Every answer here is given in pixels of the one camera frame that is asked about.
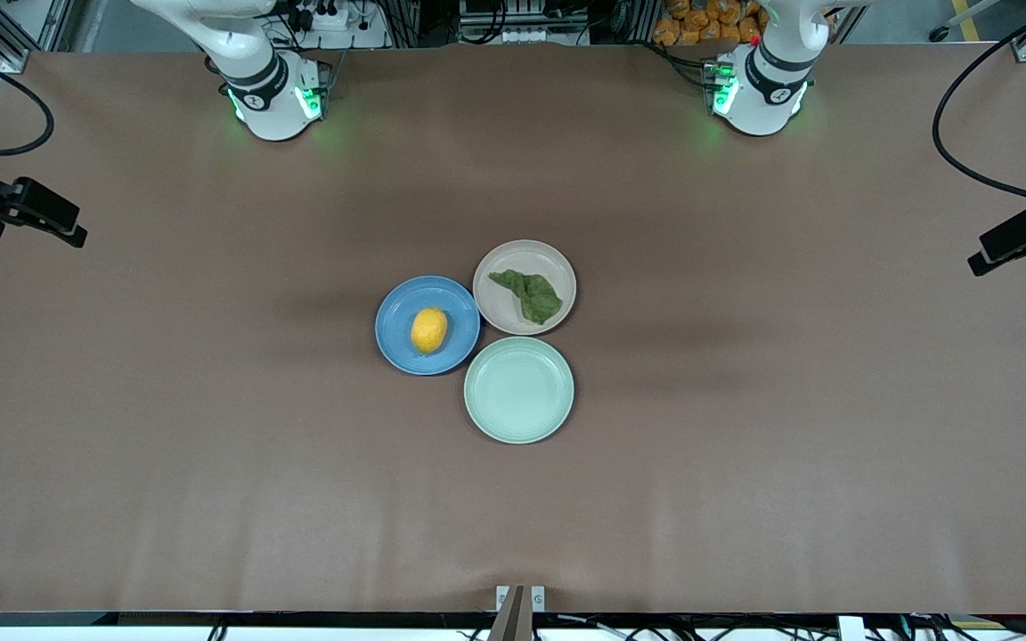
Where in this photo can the yellow lemon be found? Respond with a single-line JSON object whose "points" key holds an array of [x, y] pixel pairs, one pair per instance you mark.
{"points": [[428, 330]]}

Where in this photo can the green lettuce leaf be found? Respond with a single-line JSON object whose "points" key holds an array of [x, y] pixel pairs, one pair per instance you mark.
{"points": [[538, 298]]}

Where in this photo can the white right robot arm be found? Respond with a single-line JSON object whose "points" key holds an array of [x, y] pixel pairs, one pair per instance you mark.
{"points": [[255, 80]]}

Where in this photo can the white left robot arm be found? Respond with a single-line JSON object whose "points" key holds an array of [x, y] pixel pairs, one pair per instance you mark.
{"points": [[767, 89]]}

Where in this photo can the white power strip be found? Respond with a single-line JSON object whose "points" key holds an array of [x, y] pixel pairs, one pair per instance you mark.
{"points": [[326, 16]]}

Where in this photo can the blue plate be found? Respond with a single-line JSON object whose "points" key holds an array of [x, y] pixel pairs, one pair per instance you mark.
{"points": [[399, 312]]}

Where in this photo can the bag of orange items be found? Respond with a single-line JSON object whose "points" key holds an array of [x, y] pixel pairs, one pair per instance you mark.
{"points": [[700, 18]]}

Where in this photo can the beige plate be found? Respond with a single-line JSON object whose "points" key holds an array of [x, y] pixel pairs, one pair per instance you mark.
{"points": [[513, 258]]}

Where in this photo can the pale green plate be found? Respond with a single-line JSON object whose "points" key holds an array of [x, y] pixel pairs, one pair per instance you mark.
{"points": [[518, 390]]}

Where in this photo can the white socket bar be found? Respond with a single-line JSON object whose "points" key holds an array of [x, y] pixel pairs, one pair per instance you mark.
{"points": [[531, 36]]}

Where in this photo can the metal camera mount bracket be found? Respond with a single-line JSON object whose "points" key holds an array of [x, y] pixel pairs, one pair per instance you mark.
{"points": [[519, 614]]}

